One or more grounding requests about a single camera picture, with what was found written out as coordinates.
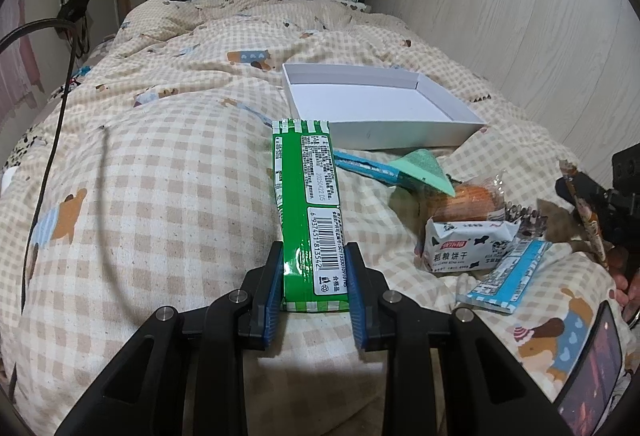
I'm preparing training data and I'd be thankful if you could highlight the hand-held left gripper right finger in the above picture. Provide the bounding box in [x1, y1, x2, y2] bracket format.
[345, 242, 576, 436]

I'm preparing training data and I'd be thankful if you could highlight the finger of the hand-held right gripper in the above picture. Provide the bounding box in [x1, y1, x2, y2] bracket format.
[575, 171, 612, 217]
[555, 178, 583, 212]

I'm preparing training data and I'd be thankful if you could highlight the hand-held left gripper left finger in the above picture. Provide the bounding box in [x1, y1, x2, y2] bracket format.
[52, 241, 286, 436]

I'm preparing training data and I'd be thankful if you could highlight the brown patterned stick packet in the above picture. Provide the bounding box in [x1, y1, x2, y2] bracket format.
[557, 159, 608, 272]

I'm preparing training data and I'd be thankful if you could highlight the green snack packet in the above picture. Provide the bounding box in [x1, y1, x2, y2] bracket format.
[271, 117, 353, 313]

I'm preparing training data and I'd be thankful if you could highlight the white cow print biscuit packet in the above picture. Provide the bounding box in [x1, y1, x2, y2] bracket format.
[422, 216, 521, 274]

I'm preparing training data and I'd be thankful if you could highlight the round bread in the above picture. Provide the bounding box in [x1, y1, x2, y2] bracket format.
[430, 171, 508, 223]

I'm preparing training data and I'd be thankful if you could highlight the green tube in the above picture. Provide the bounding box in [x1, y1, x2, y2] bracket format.
[390, 147, 457, 197]

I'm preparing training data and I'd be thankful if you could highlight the white cardboard box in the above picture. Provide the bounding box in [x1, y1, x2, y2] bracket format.
[281, 62, 488, 151]

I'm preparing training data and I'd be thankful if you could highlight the person's right hand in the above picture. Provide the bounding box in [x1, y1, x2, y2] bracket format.
[606, 243, 640, 317]

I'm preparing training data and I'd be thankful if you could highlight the blue snack packet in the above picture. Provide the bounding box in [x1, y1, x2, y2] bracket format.
[456, 238, 553, 316]
[332, 148, 416, 189]

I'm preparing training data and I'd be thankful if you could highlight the black smartphone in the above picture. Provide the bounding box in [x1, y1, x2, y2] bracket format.
[555, 301, 626, 436]

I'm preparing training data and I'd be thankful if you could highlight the checked bear print blanket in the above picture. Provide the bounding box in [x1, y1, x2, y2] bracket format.
[0, 0, 631, 436]

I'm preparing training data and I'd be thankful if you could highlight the heart print pillow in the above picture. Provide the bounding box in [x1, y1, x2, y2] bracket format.
[287, 0, 371, 14]

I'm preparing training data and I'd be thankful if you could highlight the black hanging bag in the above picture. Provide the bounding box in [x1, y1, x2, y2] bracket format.
[55, 0, 93, 57]

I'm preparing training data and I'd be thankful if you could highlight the pink curtain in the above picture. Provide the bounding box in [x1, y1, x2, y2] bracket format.
[0, 0, 46, 109]

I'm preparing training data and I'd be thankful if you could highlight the black cable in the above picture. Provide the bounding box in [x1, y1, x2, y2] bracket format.
[0, 18, 86, 287]

